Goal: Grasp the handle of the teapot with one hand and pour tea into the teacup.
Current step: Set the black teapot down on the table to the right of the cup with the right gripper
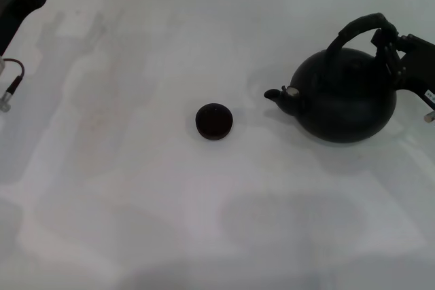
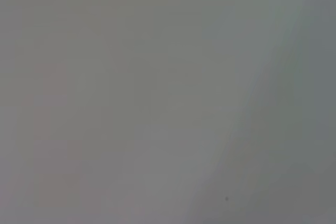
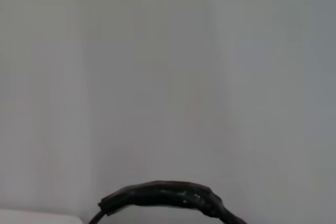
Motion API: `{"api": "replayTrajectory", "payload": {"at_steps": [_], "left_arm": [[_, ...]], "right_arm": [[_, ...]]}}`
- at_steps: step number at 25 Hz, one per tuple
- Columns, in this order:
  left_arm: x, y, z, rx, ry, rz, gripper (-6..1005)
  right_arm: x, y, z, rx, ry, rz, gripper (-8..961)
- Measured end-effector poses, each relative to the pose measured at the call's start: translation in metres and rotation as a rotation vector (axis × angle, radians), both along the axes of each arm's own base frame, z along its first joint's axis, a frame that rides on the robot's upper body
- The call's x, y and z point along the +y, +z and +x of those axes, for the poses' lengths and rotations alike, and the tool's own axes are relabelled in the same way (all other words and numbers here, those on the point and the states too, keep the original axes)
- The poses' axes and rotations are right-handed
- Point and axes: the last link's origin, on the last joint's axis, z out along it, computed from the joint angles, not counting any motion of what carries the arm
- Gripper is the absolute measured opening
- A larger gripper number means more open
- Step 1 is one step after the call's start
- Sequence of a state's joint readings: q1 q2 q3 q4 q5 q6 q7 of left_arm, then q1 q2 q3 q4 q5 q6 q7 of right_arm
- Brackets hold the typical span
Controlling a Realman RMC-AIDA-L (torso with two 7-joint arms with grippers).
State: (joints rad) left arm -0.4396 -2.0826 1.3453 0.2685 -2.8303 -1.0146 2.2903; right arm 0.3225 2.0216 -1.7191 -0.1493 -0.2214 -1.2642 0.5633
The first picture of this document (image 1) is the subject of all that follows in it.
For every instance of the black round lid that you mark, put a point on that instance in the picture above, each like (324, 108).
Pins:
(214, 122)

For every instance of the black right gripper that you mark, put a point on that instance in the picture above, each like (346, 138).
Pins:
(419, 66)

